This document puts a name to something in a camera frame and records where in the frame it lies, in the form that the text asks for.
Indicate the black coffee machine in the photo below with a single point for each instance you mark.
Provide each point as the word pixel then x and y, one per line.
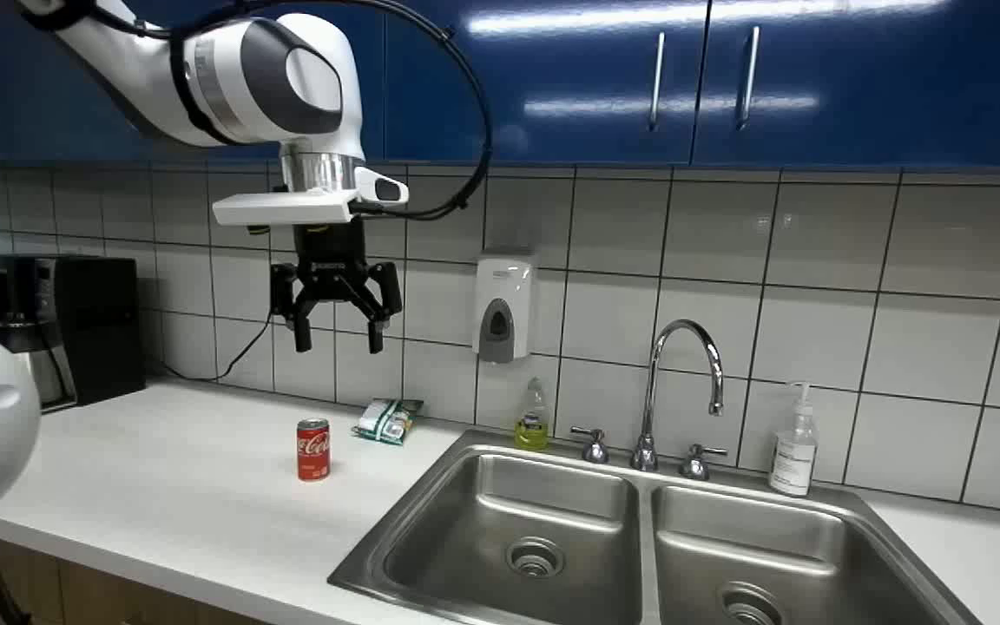
pixel 97 331

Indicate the green white sponge pack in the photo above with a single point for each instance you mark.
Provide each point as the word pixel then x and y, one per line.
pixel 386 422

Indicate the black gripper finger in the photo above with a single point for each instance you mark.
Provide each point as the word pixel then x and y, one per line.
pixel 300 310
pixel 376 310

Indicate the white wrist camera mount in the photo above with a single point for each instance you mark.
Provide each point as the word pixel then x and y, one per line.
pixel 278 208

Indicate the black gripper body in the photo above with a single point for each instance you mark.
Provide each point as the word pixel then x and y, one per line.
pixel 332 249

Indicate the chrome gooseneck faucet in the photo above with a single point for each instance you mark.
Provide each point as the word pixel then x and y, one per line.
pixel 651 395

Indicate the red coca cola can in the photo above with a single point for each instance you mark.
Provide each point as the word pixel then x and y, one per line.
pixel 315 452

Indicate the steel sink drain strainer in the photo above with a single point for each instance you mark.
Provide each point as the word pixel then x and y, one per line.
pixel 753 604
pixel 536 555

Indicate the wooden base cabinet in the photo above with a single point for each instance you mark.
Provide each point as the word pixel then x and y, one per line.
pixel 119 591

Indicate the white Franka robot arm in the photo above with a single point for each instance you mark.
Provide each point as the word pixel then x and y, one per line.
pixel 244 81

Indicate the stainless steel double sink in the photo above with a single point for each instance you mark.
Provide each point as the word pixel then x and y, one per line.
pixel 639 532

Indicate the blue cabinet door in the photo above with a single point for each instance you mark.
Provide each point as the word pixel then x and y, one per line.
pixel 572 72
pixel 894 81

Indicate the clear pump soap bottle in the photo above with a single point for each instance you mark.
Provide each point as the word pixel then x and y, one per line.
pixel 793 452

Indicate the yellow dish soap bottle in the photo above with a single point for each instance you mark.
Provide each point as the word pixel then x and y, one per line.
pixel 534 423

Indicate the white wall soap dispenser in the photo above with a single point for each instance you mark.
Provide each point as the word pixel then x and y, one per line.
pixel 506 302

